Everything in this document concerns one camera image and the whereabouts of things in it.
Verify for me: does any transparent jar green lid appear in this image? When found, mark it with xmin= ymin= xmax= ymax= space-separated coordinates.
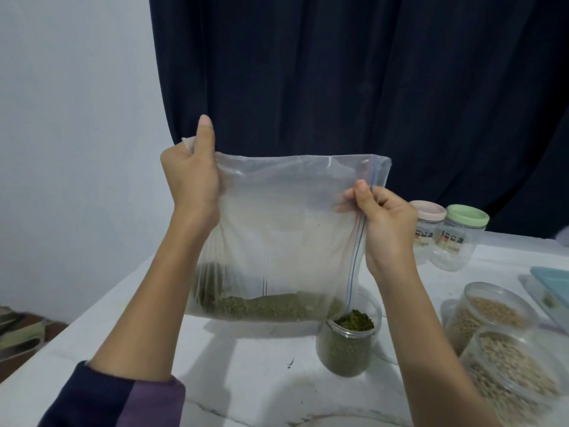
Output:
xmin=429 ymin=204 xmax=491 ymax=273

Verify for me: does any pile of yellow soybeans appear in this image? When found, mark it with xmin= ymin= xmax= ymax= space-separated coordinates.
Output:
xmin=447 ymin=296 xmax=530 ymax=354

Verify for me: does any person's left forearm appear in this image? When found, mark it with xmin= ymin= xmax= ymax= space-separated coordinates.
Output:
xmin=40 ymin=218 xmax=216 ymax=427

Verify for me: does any person's right forearm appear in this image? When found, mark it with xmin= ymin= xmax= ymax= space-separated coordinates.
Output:
xmin=373 ymin=257 xmax=508 ymax=427

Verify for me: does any pile of green beans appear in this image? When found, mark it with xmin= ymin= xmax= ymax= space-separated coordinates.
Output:
xmin=194 ymin=262 xmax=376 ymax=377

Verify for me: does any teal lidded plastic container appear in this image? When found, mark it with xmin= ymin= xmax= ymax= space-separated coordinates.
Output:
xmin=529 ymin=266 xmax=569 ymax=336

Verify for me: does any dark navy curtain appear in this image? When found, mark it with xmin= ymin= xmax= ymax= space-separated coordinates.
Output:
xmin=148 ymin=0 xmax=569 ymax=240

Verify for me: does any clear bag with green beans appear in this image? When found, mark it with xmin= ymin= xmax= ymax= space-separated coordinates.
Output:
xmin=181 ymin=136 xmax=392 ymax=323

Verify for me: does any transparent jar pink lid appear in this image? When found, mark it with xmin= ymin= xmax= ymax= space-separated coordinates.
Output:
xmin=409 ymin=200 xmax=448 ymax=265

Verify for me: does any person's left hand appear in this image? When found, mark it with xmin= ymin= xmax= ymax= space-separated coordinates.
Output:
xmin=160 ymin=114 xmax=222 ymax=238

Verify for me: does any person's right hand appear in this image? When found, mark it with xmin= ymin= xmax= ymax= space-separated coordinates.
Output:
xmin=337 ymin=179 xmax=421 ymax=279

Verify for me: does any clear round lid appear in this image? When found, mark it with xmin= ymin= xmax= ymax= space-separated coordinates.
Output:
xmin=373 ymin=320 xmax=403 ymax=367

